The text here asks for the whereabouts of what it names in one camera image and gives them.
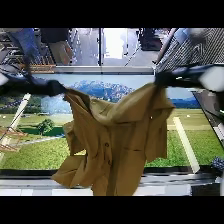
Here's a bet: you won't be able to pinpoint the brown clothes hanger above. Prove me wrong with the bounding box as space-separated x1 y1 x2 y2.
0 125 30 140
0 141 22 155

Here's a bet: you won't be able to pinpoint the blue garment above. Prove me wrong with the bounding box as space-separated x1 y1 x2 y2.
211 156 224 173

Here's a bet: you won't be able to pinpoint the person's legs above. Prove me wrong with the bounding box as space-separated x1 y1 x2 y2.
41 27 74 66
9 27 45 69

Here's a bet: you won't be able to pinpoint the tan long-sleeved shirt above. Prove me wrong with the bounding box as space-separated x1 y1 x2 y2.
50 82 176 197

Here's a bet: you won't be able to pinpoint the black and white striped garment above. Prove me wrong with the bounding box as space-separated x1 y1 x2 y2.
155 27 224 74

